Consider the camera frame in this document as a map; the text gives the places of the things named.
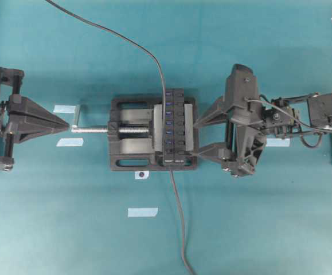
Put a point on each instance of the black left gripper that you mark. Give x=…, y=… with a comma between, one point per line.
x=45, y=123

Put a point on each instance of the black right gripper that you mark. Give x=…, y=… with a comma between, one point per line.
x=243, y=145

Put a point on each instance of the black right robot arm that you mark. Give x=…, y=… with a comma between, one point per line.
x=307, y=118

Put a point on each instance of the black multiport USB hub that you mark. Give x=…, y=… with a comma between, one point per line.
x=174, y=129

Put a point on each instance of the blue tape near crank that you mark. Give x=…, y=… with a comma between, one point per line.
x=64, y=109

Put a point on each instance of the blue tape right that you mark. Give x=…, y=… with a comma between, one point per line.
x=277, y=142

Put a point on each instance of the blue tape left lower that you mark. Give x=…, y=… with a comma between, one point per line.
x=70, y=142

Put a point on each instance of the black bench vise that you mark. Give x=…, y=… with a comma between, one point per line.
x=135, y=133

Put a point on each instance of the white sticker with dark dot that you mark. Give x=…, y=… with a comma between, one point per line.
x=141, y=175

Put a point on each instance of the blue tape bottom centre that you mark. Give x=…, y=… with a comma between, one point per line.
x=142, y=212

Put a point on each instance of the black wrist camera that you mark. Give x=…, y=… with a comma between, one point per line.
x=241, y=85

